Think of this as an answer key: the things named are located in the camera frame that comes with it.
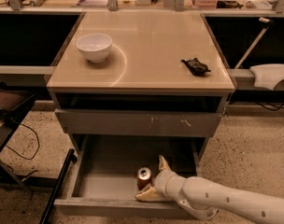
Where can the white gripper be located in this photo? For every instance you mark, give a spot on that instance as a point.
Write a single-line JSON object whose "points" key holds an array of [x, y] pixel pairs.
{"points": [[163, 180]]}

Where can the white stick with tip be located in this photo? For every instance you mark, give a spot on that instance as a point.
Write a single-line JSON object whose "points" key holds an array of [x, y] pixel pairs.
{"points": [[267, 23]]}

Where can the white ceramic bowl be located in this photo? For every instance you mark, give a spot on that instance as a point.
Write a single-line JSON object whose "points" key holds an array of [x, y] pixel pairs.
{"points": [[94, 47]]}

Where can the grey drawer cabinet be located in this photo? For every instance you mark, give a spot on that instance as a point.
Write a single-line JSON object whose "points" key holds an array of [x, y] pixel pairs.
{"points": [[144, 71]]}

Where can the dark chair at left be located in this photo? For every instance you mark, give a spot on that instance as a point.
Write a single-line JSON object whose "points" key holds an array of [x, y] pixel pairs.
{"points": [[14, 106]]}

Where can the black metal bar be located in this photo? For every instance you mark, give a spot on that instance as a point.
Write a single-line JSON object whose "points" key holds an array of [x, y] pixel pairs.
{"points": [[70, 157]]}

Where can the red coke can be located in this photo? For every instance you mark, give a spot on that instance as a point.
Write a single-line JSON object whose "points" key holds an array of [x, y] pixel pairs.
{"points": [[143, 177]]}

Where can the open grey middle drawer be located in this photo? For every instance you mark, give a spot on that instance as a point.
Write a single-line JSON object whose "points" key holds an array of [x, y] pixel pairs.
{"points": [[104, 180]]}

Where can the black crumpled snack bag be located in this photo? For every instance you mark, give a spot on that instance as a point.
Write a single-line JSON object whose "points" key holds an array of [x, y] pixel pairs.
{"points": [[196, 67]]}

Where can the closed grey top drawer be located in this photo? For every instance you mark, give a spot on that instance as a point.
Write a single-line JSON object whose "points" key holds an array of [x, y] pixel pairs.
{"points": [[191, 124]]}

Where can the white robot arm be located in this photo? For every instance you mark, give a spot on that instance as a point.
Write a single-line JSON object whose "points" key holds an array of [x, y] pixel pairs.
{"points": [[202, 198]]}

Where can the white object on ledge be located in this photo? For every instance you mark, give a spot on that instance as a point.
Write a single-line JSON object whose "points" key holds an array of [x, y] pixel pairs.
{"points": [[268, 75]]}

